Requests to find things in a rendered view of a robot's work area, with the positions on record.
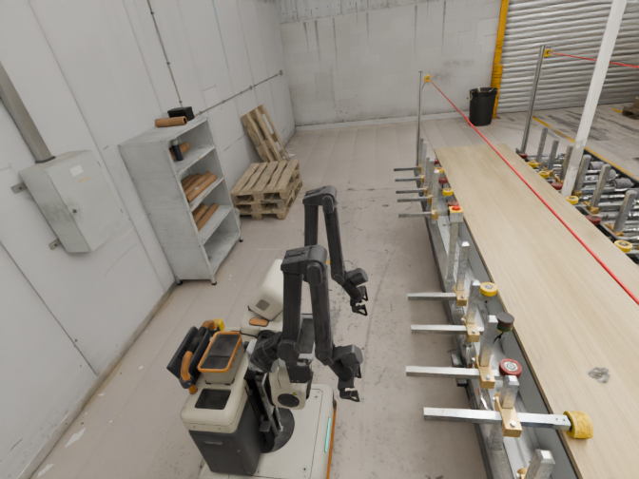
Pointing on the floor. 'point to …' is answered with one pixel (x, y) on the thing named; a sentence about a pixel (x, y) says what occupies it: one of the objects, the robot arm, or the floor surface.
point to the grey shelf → (199, 246)
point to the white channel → (593, 93)
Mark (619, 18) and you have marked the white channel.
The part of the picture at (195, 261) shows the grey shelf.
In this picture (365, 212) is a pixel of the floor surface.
